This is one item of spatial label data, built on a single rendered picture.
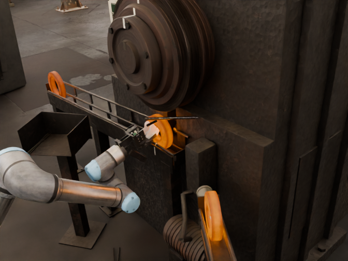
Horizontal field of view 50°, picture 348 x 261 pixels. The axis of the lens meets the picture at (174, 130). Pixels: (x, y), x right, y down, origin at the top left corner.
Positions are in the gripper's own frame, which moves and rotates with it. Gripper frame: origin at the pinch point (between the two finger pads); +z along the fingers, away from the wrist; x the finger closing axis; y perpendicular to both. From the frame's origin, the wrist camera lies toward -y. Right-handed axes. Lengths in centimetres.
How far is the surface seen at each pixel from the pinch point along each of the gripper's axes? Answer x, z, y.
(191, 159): -26.5, -5.2, 0.6
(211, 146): -30.0, 2.5, 2.8
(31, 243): 58, -70, -61
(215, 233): -56, -23, 0
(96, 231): 40, -39, -68
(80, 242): 39, -50, -65
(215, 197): -50, -16, 6
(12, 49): 288, 19, -38
